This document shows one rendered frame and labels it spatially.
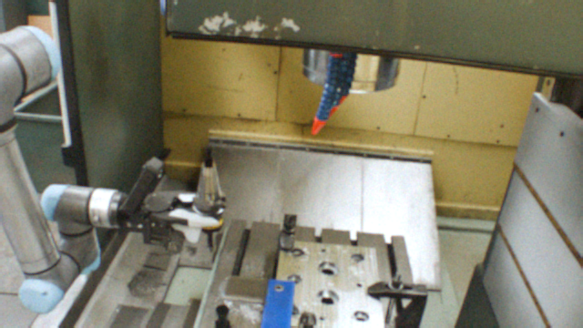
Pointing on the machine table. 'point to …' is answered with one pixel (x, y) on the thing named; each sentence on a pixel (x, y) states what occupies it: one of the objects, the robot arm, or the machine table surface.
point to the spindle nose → (375, 68)
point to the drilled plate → (348, 296)
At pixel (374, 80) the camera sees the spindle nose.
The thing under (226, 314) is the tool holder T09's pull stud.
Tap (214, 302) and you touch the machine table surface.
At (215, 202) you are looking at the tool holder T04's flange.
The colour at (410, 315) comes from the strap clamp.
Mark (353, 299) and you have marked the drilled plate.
